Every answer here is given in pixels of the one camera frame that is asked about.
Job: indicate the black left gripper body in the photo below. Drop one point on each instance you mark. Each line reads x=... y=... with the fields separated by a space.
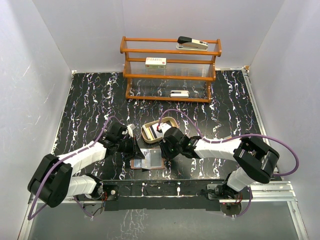
x=125 y=146

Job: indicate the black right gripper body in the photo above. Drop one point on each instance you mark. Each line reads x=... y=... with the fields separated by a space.
x=171 y=151

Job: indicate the white VIP credit card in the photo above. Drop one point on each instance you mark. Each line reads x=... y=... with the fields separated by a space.
x=137 y=163

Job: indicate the blue grey credit card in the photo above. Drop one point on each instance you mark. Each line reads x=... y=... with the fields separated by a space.
x=155 y=158

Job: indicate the pink leather card holder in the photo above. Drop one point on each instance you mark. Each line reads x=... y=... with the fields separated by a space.
x=146 y=149

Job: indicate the beige wooden tray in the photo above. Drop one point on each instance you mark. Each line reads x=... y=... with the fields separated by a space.
x=169 y=120

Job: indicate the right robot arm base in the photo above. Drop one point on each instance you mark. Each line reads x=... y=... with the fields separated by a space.
x=224 y=192

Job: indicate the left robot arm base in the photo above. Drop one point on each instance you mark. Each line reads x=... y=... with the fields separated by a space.
x=86 y=192

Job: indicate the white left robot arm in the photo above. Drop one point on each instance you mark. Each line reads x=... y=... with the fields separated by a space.
x=55 y=179

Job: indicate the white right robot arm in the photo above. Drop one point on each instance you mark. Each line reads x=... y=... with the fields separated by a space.
x=256 y=159

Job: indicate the stack of credit cards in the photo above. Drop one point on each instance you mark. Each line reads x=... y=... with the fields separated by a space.
x=151 y=133

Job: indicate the small white stapler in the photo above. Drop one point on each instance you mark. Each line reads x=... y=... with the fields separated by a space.
x=179 y=94

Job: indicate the orange wooden shelf rack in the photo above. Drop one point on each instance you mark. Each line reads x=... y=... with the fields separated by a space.
x=186 y=70

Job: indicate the white staples box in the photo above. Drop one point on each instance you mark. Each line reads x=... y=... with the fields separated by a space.
x=155 y=63

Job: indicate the black and white stapler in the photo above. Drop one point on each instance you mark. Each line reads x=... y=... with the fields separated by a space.
x=188 y=43

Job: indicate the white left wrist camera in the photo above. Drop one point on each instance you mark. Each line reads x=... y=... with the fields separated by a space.
x=130 y=130

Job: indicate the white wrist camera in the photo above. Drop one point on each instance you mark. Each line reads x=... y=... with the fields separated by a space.
x=130 y=130
x=163 y=127

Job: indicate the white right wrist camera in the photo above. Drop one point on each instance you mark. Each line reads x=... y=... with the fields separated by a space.
x=163 y=127

